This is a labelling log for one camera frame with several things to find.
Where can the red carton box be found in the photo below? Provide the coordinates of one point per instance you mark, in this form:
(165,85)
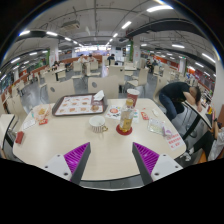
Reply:
(19,137)

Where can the ceiling air conditioner unit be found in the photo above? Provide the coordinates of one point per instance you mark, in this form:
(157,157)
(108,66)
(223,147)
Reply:
(70,25)

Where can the colourful sticker sheet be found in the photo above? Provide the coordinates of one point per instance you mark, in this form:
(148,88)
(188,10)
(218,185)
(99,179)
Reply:
(113,111)

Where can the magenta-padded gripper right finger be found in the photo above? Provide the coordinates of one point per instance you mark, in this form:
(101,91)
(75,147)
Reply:
(146,159)

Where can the white paper with red print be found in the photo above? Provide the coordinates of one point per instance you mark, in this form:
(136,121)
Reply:
(28,124)

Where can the white paper napkin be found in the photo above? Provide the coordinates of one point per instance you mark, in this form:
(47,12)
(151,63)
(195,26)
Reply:
(98,95)

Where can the pink printed table label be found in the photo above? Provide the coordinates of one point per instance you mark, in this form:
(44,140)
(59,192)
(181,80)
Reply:
(174,141)

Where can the brown food tray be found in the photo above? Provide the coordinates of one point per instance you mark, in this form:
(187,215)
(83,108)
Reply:
(75,106)

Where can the red paper cup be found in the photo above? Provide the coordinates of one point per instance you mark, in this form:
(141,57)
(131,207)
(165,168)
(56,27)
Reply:
(133,95)

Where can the clear plastic food bag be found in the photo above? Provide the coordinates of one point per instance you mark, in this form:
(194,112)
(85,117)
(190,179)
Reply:
(41,111)

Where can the small red sauce packet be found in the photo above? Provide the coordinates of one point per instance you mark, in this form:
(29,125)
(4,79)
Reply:
(144,115)
(43,121)

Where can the beige canteen chairs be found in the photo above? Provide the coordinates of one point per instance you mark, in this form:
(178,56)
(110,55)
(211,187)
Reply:
(101,86)

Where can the person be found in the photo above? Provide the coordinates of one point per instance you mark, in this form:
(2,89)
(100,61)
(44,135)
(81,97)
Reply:
(90,57)
(111,59)
(81,58)
(175,93)
(215,145)
(55,65)

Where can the white neighbouring table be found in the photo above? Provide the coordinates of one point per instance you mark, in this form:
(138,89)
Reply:
(6,126)
(198,113)

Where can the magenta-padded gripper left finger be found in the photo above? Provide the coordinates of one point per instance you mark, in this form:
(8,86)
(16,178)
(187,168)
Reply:
(77,159)

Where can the clear bottle with yellow drink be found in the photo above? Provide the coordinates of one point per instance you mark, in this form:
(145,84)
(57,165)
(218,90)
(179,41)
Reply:
(126,120)

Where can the ceiling strip lights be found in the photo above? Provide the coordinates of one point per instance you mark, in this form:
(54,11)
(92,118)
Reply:
(159,8)

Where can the clear plastic packet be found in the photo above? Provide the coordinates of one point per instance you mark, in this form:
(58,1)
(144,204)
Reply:
(155,126)

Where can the white crumpled wrapper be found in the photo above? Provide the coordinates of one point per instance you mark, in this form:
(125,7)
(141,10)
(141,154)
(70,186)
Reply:
(155,112)

